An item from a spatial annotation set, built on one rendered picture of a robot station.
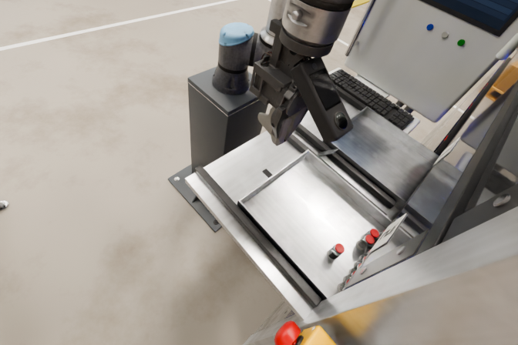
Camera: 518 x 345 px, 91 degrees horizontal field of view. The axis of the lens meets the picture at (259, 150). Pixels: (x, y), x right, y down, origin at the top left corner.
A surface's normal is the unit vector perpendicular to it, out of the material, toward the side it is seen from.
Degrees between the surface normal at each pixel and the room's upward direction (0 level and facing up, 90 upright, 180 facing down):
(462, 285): 90
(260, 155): 0
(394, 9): 90
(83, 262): 0
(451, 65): 90
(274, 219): 0
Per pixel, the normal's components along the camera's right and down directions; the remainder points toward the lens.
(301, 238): 0.18, -0.62
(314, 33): -0.07, 0.77
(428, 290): -0.72, 0.45
